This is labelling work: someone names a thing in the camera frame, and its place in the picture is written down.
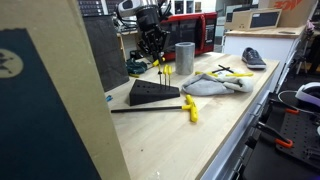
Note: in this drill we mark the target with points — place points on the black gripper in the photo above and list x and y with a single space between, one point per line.
150 28

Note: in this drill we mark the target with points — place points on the grey metal cylinder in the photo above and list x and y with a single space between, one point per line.
185 60

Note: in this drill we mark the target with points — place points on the black wedge tool stand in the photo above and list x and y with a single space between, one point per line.
150 95

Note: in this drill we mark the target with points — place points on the wooden shelf bench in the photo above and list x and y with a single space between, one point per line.
122 46

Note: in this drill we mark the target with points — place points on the white machine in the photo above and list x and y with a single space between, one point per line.
125 26

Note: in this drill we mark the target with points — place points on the red and black microwave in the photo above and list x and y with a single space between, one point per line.
200 33

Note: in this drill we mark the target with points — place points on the dark grey mesh panel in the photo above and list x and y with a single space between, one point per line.
105 50

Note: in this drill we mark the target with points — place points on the white crumpled cloth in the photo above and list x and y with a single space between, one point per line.
206 86

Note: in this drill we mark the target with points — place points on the black parts drawer organizer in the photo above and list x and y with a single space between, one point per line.
90 6
111 5

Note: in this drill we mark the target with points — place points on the small blue object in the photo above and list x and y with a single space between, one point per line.
108 98

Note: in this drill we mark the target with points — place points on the large cardboard box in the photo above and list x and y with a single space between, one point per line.
83 83

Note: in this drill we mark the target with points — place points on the cardboard box with black panel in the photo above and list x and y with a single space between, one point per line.
240 20

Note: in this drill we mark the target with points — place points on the grey canvas sneaker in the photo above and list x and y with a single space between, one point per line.
253 58

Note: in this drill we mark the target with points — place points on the white counter with wood top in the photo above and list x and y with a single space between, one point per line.
280 43

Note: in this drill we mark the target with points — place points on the white drawer workbench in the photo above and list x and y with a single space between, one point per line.
230 156

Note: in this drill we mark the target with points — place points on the flat black oval disc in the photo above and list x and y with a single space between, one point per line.
286 32

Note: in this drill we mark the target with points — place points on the cardboard box with red print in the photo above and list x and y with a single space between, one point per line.
300 16

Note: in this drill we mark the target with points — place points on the black clamp orange tip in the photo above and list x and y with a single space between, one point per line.
292 111
285 144

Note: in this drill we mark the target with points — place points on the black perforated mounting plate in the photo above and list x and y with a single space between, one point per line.
300 130

